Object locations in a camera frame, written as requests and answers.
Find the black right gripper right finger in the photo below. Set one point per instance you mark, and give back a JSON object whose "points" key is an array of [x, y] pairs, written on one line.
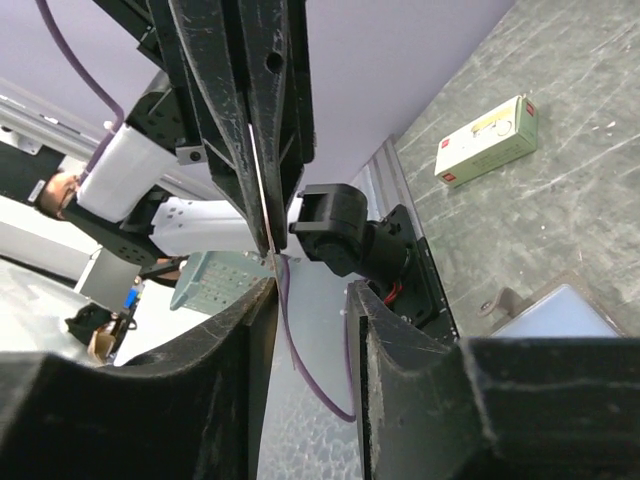
{"points": [[489, 408]]}

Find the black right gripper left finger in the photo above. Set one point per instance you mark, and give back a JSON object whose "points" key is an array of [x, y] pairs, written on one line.
{"points": [[192, 408]]}

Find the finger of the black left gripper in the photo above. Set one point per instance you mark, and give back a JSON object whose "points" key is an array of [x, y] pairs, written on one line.
{"points": [[202, 46], [279, 100]]}

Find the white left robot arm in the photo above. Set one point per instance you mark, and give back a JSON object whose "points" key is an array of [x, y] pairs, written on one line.
{"points": [[150, 193]]}

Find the teal perforated basket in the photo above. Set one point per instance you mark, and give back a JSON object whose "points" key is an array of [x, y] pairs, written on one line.
{"points": [[212, 281]]}

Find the person in background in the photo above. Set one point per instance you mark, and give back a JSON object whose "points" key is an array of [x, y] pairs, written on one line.
{"points": [[37, 180]]}

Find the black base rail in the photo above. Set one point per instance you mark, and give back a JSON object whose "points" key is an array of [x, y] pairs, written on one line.
{"points": [[417, 297]]}

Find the aluminium frame rail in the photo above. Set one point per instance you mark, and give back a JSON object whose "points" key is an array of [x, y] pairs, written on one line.
{"points": [[383, 183]]}

